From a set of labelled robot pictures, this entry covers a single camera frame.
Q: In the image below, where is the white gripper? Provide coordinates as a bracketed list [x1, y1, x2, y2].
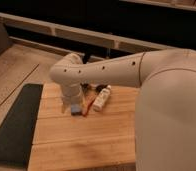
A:
[60, 84, 83, 113]

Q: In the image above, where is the orange handled tool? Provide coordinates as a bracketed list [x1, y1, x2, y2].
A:
[83, 93, 96, 116]

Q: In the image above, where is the dark floor mat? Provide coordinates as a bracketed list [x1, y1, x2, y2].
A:
[0, 84, 43, 167]

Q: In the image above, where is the white bottle black cap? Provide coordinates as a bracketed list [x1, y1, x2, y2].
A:
[93, 85, 111, 111]

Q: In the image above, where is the black bowl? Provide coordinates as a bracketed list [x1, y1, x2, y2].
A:
[81, 83, 91, 91]

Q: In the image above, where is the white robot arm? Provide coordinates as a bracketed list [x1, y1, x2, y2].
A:
[50, 49, 196, 171]

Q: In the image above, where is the blue eraser block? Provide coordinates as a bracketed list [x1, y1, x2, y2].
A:
[71, 105, 82, 116]

